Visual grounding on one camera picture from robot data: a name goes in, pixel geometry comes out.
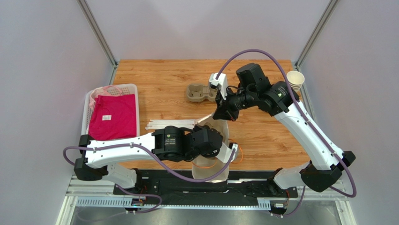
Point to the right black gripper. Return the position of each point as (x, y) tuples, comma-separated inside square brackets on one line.
[(225, 106)]

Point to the white paper takeout bag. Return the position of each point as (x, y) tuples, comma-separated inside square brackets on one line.
[(203, 167)]

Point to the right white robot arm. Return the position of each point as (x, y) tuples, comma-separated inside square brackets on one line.
[(327, 161)]

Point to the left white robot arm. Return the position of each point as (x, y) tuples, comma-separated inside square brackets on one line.
[(100, 159)]

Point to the stack of paper cups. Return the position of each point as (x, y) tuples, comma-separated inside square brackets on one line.
[(296, 80)]

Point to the bundle of wrapped straws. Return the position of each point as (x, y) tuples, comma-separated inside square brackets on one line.
[(160, 124)]

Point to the white plastic basket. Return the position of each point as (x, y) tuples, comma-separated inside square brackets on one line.
[(110, 90)]

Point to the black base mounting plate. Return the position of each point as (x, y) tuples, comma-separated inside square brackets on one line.
[(242, 188)]

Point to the pink folded cloth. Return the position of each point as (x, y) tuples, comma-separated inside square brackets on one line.
[(114, 117)]

